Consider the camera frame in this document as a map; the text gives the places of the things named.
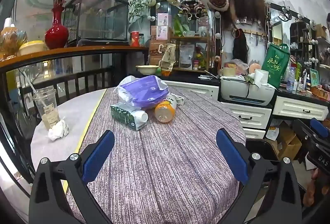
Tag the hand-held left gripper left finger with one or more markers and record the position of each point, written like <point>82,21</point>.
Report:
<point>99,154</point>

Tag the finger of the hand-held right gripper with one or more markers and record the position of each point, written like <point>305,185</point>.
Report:
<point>319,124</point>

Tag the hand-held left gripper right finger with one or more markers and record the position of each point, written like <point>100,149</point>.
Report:
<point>232,155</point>

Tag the black trash bin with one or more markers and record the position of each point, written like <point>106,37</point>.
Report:
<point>261,146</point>

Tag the green tissue packet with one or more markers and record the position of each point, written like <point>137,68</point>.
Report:
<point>121,113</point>

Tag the white plastic bottle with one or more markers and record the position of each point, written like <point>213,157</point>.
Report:
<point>140,116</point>

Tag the purple plastic bag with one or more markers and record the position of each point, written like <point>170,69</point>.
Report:
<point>144,92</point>

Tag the orange juice bottle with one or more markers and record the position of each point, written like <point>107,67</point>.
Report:
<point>165,111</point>

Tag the person's right hand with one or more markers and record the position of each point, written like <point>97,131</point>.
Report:
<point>310,197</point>

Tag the wide white drawer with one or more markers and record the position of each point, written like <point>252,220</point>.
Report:
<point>299,107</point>

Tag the wooden tray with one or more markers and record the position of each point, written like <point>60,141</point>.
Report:
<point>321,93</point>

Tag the cardboard box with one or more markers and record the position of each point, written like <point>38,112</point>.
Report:
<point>288,141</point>

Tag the white foam table cover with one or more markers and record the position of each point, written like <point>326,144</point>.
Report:
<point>74,115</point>

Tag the white bag yellow print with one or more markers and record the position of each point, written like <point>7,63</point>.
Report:
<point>272,133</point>

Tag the green framed picture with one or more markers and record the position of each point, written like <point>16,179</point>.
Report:
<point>314,78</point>

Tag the crumpled white tissue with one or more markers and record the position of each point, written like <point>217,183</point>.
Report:
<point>58,129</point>

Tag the clear water bottle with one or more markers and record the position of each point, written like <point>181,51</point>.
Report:
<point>290,80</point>

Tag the white printer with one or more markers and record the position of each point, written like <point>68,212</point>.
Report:
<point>245,93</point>

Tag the clear plastic cup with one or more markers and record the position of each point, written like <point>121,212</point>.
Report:
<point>47,110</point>

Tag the green tote bag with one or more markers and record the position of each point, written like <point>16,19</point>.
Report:
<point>274,66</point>

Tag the toilet paper roll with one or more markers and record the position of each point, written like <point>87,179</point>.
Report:
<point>261,78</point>

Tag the white cabinet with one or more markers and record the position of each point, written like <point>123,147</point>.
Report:
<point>196,89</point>

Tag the black railing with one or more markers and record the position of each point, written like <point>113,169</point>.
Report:
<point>77,82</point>

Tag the beige tape roll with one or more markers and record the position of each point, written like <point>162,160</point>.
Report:
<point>228,72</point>

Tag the peach round sponge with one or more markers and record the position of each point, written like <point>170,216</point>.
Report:
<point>254,68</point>

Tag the pink plastic bag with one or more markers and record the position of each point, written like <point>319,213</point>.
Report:
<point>239,65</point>

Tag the cream basin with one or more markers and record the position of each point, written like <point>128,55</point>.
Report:
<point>147,69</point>

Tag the white drinking straw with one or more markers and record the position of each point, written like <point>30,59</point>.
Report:
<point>30,84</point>

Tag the wooden ledge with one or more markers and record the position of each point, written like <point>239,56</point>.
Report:
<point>77,51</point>

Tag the hanging black wig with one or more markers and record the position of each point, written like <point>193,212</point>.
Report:
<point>239,46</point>

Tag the brown printed box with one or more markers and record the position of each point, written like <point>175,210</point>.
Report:
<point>154,55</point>

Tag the beige paper bag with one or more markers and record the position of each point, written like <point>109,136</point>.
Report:
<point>168,56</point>

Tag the red canister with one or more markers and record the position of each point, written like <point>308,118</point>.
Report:
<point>134,39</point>

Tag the small glass jar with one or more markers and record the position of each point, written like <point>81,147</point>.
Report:
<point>141,40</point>

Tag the bamboo shelf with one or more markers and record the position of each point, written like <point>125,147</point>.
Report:
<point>189,38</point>

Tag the red ceramic vase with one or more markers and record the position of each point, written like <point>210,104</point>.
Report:
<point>56,37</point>

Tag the cream bowl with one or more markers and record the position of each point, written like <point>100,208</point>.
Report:
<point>33,48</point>

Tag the glass terrarium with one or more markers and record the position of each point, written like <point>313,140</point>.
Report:
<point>103,20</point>

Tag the large pink box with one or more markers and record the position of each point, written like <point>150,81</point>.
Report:
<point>159,33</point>

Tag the hanging brown hair extensions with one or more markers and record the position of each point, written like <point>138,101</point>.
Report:
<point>242,2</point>

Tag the golden patterned vase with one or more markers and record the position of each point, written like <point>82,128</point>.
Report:
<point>11,38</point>

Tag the small pink box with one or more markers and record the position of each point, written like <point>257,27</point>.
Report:
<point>163,19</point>

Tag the dark ornate headdress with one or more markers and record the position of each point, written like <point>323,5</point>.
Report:
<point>193,8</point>

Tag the vanity mirror with bulbs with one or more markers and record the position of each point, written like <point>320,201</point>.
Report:
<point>161,8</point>

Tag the wall mirror with bulbs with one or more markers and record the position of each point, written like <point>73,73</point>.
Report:
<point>277,30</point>

